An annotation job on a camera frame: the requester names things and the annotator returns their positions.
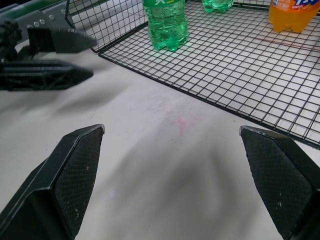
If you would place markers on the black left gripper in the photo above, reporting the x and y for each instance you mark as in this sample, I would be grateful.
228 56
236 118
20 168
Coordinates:
7 37

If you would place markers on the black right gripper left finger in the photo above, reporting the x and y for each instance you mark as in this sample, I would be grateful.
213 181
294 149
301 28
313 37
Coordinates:
62 190

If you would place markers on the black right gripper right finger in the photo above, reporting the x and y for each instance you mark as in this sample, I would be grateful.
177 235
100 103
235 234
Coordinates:
280 180

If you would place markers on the green soda bottle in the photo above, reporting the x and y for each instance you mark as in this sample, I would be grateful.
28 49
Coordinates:
216 6
167 27

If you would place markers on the orange soda bottle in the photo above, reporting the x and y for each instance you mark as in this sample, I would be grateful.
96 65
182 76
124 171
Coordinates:
292 17

